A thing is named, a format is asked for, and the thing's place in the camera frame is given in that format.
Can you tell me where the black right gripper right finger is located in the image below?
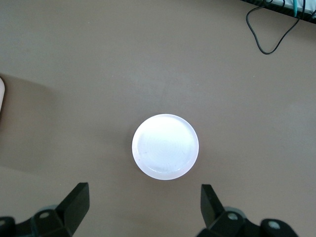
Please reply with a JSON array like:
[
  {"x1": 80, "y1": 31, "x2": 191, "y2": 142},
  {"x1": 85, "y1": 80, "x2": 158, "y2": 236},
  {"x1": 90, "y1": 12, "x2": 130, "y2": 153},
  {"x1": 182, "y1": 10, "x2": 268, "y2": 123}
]
[{"x1": 195, "y1": 184, "x2": 301, "y2": 237}]

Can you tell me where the pink round plate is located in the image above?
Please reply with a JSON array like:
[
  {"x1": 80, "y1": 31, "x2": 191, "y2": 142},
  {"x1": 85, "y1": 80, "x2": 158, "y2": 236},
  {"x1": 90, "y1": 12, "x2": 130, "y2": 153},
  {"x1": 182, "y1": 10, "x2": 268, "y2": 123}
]
[{"x1": 131, "y1": 113, "x2": 199, "y2": 181}]

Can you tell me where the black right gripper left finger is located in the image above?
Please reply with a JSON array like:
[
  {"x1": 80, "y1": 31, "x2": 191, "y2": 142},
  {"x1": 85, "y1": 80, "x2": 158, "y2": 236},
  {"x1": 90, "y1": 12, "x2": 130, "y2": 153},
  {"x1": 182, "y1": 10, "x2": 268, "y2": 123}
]
[{"x1": 0, "y1": 182, "x2": 90, "y2": 237}]

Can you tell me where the black table edge strip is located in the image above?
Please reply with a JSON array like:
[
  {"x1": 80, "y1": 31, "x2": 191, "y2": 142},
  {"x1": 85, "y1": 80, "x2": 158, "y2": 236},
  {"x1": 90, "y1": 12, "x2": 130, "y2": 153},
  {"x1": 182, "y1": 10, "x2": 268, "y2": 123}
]
[{"x1": 238, "y1": 0, "x2": 316, "y2": 25}]

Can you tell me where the thin black looped cable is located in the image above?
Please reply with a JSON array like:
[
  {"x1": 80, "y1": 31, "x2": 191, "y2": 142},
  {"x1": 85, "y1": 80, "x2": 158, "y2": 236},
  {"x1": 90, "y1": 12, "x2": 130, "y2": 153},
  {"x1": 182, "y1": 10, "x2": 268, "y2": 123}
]
[{"x1": 245, "y1": 0, "x2": 304, "y2": 55}]

